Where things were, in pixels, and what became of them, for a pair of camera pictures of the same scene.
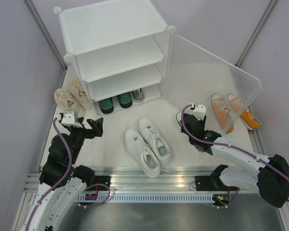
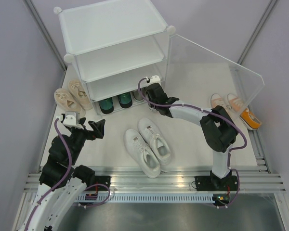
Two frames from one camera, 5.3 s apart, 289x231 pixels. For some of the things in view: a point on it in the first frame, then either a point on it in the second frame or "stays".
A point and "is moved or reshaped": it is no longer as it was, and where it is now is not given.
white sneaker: [160, 147] stays
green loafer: [106, 106] stays
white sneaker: [142, 153] stays
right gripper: [202, 121] -> [147, 92]
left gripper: [97, 127] stays
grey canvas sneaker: [178, 118] is moved or reshaped
